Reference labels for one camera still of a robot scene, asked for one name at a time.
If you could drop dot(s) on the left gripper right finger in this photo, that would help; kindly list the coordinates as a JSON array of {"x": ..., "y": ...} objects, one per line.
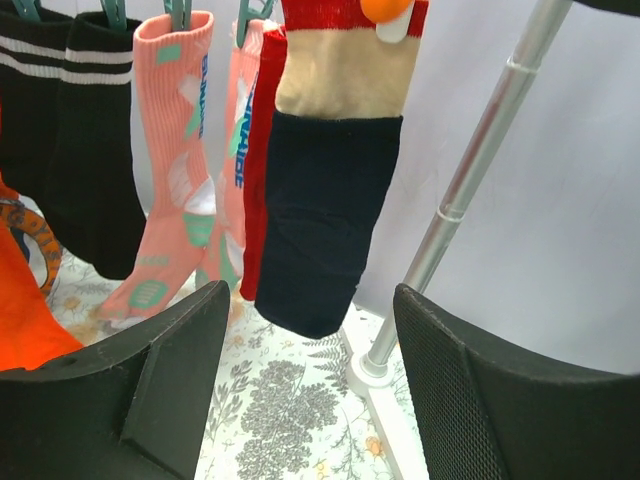
[{"x": 489, "y": 409}]

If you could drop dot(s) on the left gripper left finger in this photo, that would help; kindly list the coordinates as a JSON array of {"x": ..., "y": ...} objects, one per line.
[{"x": 132, "y": 406}]

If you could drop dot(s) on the navy beige red sock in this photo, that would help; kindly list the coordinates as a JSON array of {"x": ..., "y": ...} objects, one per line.
[{"x": 332, "y": 152}]

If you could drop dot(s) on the orange hanger clip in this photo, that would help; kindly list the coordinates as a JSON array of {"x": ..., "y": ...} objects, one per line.
[{"x": 390, "y": 17}]

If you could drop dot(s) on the white clothes rack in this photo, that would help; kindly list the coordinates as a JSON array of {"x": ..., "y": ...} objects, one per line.
[{"x": 368, "y": 373}]

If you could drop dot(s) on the orange t-shirt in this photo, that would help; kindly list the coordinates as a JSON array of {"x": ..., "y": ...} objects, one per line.
[{"x": 30, "y": 335}]

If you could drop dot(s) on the pink patterned sock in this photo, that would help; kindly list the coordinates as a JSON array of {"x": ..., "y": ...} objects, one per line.
[
  {"x": 224, "y": 255},
  {"x": 171, "y": 68}
]

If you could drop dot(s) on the black striped sock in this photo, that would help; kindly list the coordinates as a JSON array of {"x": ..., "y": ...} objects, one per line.
[
  {"x": 32, "y": 56},
  {"x": 91, "y": 202}
]

